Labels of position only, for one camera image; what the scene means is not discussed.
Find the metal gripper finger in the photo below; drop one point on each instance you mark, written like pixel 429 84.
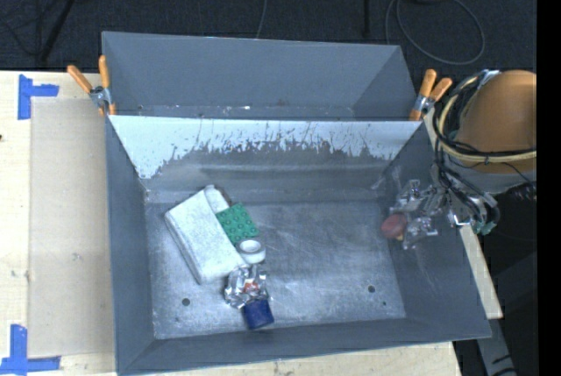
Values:
pixel 421 229
pixel 413 199

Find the red-brown round object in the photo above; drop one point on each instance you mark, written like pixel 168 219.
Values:
pixel 392 226

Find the grey metal bin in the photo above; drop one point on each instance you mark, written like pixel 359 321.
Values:
pixel 315 234

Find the white tape roll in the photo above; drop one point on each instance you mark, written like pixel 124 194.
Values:
pixel 252 252

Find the green studded block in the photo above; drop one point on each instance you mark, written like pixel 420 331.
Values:
pixel 236 223

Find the blue cylinder cap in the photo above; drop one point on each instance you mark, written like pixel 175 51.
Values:
pixel 258 315

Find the crumpled silver foil packet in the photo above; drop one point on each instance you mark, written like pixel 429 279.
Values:
pixel 245 284

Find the white folded cloth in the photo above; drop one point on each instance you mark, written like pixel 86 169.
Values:
pixel 201 234

